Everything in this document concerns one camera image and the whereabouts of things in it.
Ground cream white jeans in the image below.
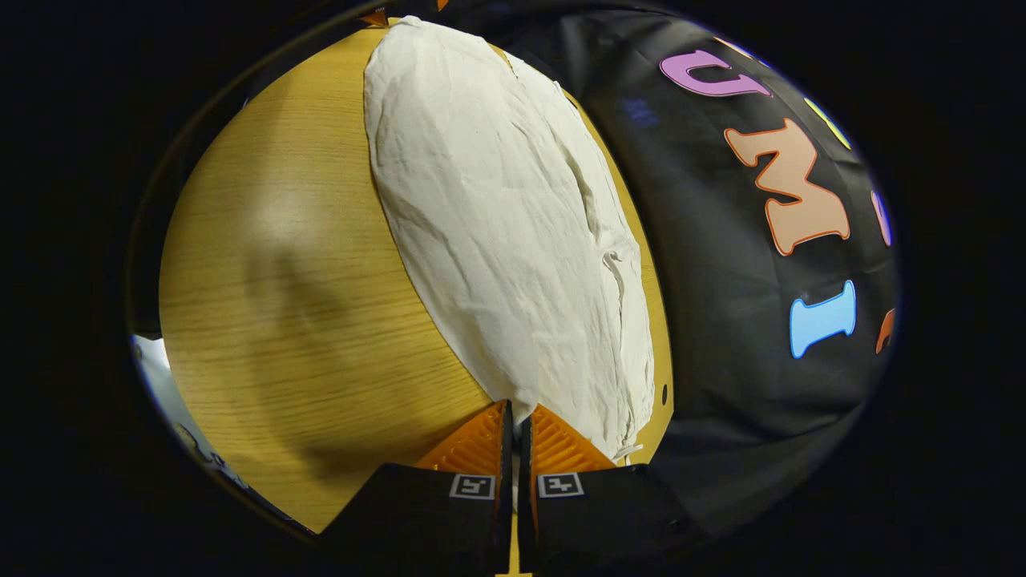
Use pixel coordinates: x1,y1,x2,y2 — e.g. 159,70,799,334
363,14,656,462

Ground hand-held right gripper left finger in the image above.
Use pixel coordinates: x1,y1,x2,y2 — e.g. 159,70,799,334
319,399,515,577

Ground black backdrop cloth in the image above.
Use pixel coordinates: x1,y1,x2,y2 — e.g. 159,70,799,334
449,0,903,539

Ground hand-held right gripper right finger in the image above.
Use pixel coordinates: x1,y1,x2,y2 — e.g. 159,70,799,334
517,403,708,577

